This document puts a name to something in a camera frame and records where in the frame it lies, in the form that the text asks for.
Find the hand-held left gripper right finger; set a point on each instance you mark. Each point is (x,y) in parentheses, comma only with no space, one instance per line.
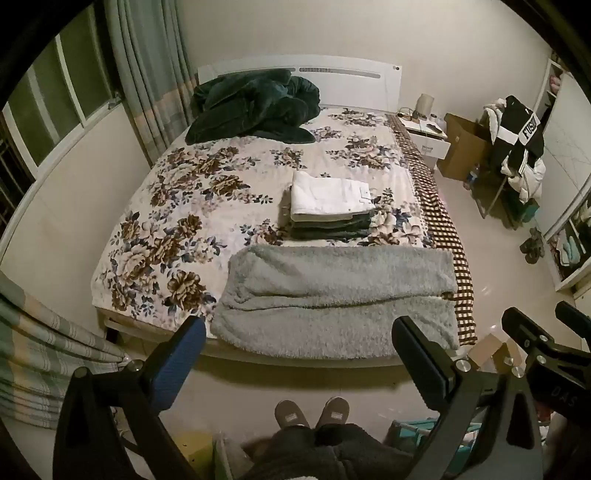
(418,355)

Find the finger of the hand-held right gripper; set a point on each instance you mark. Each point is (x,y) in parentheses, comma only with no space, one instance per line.
(526,334)
(575,316)

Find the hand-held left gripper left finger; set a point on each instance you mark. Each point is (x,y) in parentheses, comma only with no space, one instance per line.
(187,350)

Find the grey fluffy blanket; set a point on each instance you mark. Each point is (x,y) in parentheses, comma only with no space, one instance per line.
(332,295)

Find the person's right forearm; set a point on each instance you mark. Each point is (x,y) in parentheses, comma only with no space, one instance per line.
(561,438)

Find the dark folded pants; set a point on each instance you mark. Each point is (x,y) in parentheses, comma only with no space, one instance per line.
(323,230)

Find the khaki folded pants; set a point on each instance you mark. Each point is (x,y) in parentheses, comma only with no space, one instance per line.
(323,218)

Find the white folded pants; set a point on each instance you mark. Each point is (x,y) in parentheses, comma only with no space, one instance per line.
(328,191)

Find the small cardboard box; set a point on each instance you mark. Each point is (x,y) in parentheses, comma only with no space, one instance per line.
(489,353)

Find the teal basket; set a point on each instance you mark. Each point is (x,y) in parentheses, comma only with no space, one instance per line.
(411,436)

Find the pair of dark slippers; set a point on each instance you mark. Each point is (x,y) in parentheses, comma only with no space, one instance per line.
(532,244)

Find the grey slipper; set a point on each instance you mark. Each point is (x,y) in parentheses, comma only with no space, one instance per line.
(333,410)
(291,414)

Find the brown checkered bed sheet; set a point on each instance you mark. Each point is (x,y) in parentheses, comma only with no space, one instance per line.
(443,221)

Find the person's legs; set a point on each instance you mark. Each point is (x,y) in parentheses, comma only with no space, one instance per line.
(323,454)

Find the striped green curtain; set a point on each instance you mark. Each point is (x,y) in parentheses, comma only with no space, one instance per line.
(46,350)
(147,69)

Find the white clothes pile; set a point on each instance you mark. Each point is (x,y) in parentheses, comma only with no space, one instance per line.
(528,182)

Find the bed with floral sheet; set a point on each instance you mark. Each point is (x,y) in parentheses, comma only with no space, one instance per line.
(207,194)

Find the black and white jacket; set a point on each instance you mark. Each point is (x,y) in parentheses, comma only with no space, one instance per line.
(519,129)

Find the large cardboard box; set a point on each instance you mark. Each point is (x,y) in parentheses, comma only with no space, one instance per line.
(461,143)

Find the white nightstand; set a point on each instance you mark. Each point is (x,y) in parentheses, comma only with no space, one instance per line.
(429,143)

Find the dark green blanket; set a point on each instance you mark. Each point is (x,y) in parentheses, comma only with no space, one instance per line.
(249,108)

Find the white table lamp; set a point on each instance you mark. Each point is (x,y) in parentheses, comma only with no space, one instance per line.
(425,105)

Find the white bed headboard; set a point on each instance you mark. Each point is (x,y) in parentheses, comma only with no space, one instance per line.
(351,83)

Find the window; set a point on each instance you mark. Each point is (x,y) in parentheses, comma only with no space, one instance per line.
(51,97)

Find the metal frame chair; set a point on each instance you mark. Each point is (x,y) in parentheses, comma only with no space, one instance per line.
(496,194)

